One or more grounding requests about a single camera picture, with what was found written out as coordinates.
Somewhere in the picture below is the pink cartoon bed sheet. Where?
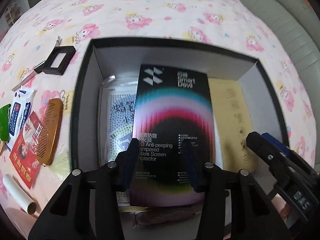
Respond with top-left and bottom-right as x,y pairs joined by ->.
1,0 -> 317,208

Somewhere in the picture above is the white paper roll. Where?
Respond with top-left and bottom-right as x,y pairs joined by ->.
3,174 -> 37,215

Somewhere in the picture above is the green foil snack bag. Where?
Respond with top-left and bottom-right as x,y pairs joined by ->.
0,104 -> 11,142

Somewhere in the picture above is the red packet with man photo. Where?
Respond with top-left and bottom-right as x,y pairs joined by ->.
9,111 -> 42,189

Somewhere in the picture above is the large black cardboard box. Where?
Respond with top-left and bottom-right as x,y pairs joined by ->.
70,37 -> 289,172

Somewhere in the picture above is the white blue alcohol wipes pack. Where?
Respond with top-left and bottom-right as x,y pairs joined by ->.
6,86 -> 35,151

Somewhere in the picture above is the yellow paper envelope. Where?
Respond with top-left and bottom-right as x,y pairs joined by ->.
208,78 -> 258,172

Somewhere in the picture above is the black screen protector box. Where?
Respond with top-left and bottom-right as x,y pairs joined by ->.
130,64 -> 215,207

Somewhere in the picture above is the wooden brown comb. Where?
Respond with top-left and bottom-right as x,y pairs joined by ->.
36,98 -> 63,166

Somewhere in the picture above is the dotted white plastic packet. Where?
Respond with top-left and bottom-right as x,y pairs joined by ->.
98,74 -> 141,205

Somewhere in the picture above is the small black display case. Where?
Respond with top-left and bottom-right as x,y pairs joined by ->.
42,46 -> 76,75

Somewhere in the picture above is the right human hand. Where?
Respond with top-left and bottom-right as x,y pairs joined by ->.
272,194 -> 291,218

